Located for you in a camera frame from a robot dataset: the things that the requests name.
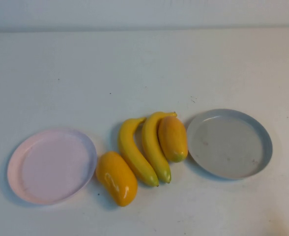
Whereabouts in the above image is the yellow plastic banana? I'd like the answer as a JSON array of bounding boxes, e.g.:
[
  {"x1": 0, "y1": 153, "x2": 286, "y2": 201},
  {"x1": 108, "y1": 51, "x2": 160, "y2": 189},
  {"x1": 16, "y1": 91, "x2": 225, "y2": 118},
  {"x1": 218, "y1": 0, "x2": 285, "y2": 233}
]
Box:
[
  {"x1": 141, "y1": 111, "x2": 178, "y2": 184},
  {"x1": 116, "y1": 117, "x2": 159, "y2": 187}
]

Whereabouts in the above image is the orange-blushed plastic mango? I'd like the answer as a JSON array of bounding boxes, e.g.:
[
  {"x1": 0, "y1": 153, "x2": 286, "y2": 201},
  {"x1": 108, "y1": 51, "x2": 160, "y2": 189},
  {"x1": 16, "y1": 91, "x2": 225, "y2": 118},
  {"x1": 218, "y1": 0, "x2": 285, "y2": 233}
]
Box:
[{"x1": 158, "y1": 116, "x2": 189, "y2": 163}]

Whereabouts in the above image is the plain yellow plastic mango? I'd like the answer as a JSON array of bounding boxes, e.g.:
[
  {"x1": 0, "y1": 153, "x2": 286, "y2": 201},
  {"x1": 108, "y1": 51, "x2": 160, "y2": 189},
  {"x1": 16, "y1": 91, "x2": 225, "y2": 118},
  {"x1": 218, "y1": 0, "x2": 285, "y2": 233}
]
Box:
[{"x1": 95, "y1": 151, "x2": 138, "y2": 207}]

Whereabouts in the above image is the grey-blue round plate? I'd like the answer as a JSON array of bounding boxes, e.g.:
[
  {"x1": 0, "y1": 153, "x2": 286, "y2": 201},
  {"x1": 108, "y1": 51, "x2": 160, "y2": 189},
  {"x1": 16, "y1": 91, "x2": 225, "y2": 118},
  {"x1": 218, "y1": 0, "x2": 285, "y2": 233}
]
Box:
[{"x1": 186, "y1": 108, "x2": 273, "y2": 181}]

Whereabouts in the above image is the pink round plate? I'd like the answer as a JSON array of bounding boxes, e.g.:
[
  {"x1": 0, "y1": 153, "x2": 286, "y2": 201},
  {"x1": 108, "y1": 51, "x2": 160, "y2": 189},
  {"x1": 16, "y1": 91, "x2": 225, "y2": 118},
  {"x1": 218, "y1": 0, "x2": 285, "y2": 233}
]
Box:
[{"x1": 6, "y1": 127, "x2": 98, "y2": 206}]

